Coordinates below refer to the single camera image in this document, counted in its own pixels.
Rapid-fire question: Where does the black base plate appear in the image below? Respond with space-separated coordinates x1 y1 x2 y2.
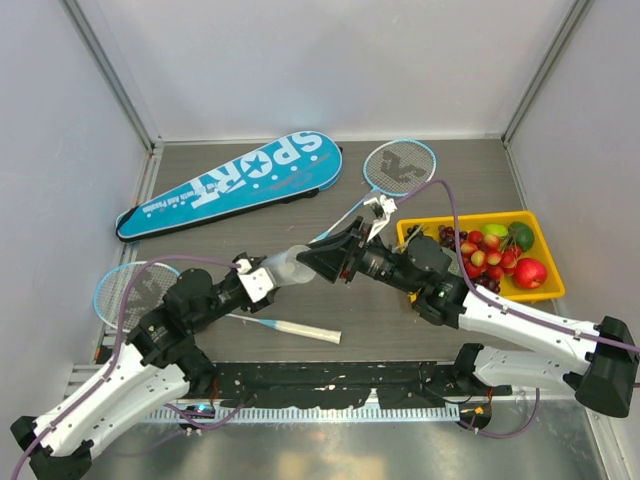
187 361 512 410

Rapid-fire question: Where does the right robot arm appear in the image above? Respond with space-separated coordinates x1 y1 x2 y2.
296 218 639 418

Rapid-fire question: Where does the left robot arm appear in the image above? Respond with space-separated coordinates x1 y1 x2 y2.
11 254 277 479

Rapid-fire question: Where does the black grape bunch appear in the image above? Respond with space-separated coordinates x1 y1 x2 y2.
397 224 424 251

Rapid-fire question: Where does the yellow-green fruit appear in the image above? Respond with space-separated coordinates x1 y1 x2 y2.
481 223 509 238

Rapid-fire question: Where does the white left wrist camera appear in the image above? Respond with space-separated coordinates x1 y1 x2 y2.
234 257 277 303

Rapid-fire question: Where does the yellow plastic tray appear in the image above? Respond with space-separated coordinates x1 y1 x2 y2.
396 210 566 303

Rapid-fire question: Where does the red apple in tray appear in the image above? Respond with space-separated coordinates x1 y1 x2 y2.
512 258 548 289

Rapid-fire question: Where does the blue racket far right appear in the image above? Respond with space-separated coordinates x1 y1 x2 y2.
312 139 437 242

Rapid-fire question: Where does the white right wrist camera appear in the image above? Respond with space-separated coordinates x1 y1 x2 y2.
363 194 397 242

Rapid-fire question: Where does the red cherry bunch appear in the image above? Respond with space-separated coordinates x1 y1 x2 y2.
460 230 523 282

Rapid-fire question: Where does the blue sport racket bag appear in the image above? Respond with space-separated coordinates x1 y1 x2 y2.
115 131 343 242

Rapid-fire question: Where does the blue racket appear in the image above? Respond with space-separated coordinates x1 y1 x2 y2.
93 261 342 345
312 139 437 242

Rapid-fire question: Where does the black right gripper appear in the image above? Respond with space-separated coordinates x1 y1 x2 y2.
295 218 418 295

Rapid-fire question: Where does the white shuttlecock tube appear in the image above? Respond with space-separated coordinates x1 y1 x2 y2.
261 245 316 288

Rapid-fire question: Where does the blue racket near left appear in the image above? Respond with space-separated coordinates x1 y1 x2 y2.
93 261 342 345

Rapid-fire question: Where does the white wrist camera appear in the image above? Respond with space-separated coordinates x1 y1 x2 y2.
234 257 277 303
363 194 397 242

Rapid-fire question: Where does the green lime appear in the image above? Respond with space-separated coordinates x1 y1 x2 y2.
508 222 535 252

